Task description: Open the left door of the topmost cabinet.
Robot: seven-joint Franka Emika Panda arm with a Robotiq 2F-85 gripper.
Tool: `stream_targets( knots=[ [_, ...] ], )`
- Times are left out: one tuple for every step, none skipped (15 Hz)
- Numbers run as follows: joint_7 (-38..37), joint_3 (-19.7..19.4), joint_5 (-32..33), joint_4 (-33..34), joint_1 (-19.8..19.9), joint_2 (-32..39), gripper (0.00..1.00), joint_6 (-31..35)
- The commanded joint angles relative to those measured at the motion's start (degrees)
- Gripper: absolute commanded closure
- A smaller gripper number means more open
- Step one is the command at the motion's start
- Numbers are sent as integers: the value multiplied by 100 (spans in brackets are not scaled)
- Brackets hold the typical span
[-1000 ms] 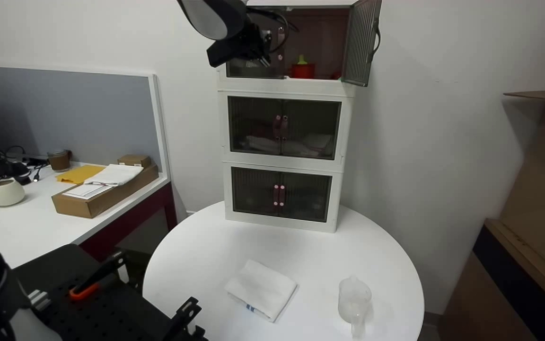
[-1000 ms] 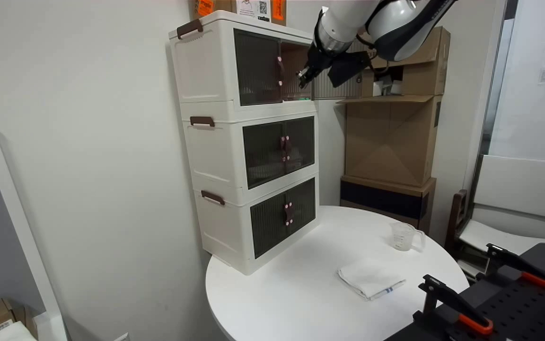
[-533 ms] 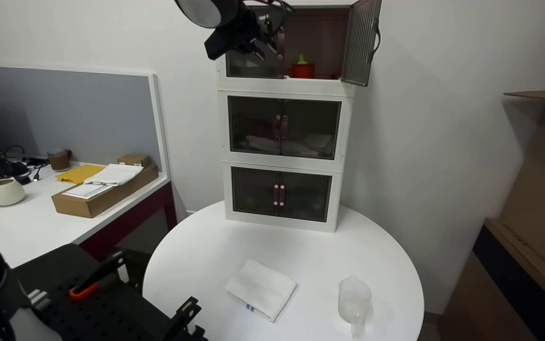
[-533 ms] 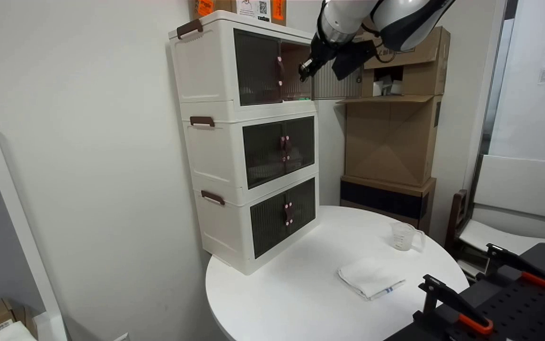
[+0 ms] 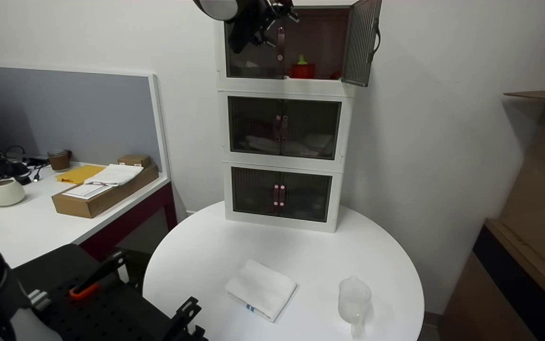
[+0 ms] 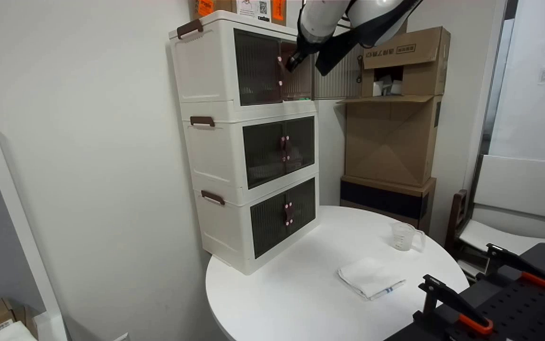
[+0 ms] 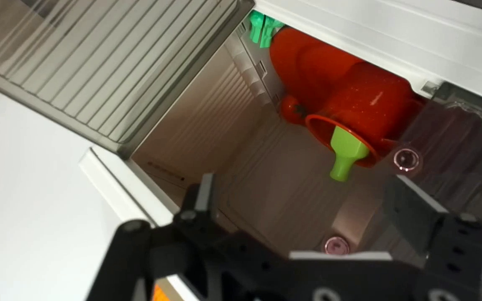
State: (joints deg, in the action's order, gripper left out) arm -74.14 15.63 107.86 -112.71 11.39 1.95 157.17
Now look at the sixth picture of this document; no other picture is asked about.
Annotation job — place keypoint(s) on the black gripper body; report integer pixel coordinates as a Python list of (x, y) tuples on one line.
[(308, 47)]

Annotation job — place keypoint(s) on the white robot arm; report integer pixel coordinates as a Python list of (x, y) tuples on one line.
[(330, 15)]

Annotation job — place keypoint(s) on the white stackable cabinet unit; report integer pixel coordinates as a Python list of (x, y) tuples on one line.
[(200, 68), (226, 229), (217, 154)]

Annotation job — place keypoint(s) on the white box orange sticker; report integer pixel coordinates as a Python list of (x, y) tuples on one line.
[(255, 8)]

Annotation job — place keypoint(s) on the brown box orange label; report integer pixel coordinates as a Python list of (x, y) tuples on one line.
[(207, 6)]

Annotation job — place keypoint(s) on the printed cardboard box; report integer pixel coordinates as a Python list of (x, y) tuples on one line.
[(421, 68)]

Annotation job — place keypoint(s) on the large plain cardboard box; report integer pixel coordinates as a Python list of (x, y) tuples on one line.
[(387, 144)]

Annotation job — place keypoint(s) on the clear plastic cup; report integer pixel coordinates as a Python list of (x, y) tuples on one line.
[(402, 239)]

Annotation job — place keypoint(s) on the dark wooden chair white seat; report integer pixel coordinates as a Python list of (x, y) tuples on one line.
[(457, 218)]

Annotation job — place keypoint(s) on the folded white cloth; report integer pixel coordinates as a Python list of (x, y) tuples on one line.
[(370, 277)]

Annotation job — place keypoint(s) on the white leaning panel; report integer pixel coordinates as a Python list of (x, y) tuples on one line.
[(525, 186)]

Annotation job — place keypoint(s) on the black and red equipment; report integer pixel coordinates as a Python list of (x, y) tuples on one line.
[(525, 309)]

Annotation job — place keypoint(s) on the white foam piece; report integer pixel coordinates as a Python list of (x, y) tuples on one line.
[(14, 334)]

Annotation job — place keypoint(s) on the large white wall board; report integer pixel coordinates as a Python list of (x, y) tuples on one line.
[(525, 114)]

